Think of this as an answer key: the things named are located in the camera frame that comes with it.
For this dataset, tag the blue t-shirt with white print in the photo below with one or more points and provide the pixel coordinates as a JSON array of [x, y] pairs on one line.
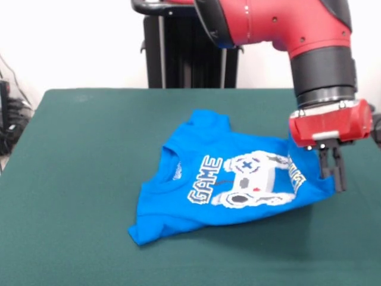
[[244, 208]]

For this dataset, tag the black electronics box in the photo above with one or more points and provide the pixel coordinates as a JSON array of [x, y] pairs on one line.
[[4, 101]]

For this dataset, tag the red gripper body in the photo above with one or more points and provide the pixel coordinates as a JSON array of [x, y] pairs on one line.
[[330, 125]]

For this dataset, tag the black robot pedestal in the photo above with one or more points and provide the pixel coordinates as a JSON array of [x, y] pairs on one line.
[[190, 59]]

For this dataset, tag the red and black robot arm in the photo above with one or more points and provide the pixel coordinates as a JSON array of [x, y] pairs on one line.
[[297, 38]]

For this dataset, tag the dark green table cloth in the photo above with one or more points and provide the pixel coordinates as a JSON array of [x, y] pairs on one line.
[[59, 208]]

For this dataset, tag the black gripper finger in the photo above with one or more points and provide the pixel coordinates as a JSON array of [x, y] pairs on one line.
[[326, 161], [339, 169]]

